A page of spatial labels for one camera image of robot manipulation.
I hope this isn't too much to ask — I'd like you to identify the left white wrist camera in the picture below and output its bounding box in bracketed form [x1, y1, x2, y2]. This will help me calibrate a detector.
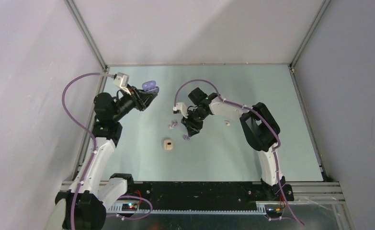
[113, 72, 129, 90]

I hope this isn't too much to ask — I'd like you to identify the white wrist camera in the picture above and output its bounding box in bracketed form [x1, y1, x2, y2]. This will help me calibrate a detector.
[113, 72, 129, 90]
[172, 103, 188, 118]

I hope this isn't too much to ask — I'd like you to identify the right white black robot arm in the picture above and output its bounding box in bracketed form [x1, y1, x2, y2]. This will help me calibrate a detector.
[172, 88, 285, 200]

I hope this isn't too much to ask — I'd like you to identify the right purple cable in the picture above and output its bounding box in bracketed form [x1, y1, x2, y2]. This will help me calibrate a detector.
[173, 79, 305, 227]

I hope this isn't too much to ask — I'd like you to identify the beige earbud charging case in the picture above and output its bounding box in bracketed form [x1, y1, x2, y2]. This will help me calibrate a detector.
[163, 139, 174, 151]

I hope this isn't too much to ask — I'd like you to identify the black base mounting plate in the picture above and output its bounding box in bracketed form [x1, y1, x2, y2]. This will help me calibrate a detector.
[119, 182, 294, 212]

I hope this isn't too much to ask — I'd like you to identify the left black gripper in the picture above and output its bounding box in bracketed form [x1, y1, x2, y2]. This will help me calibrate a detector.
[111, 84, 157, 122]

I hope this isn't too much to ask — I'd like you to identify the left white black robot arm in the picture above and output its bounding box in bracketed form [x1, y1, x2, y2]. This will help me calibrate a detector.
[55, 86, 159, 230]

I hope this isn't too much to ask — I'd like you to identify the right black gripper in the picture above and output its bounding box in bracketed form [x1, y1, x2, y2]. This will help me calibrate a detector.
[182, 108, 209, 137]

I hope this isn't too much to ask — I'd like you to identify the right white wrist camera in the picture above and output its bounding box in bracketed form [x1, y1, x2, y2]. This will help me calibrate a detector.
[172, 103, 188, 118]

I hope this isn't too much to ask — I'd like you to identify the circuit board with leds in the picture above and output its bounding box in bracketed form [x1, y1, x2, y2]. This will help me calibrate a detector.
[265, 208, 284, 219]
[121, 203, 139, 212]

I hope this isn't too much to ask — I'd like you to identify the left circuit board with LEDs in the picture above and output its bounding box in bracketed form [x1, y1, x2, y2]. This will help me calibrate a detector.
[121, 203, 139, 212]

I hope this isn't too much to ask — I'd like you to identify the right circuit board with LEDs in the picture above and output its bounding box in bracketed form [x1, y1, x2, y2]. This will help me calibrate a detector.
[265, 208, 284, 219]

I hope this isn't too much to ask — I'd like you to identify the purple earbud charging case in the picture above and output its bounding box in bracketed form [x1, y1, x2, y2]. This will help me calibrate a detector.
[142, 80, 159, 93]

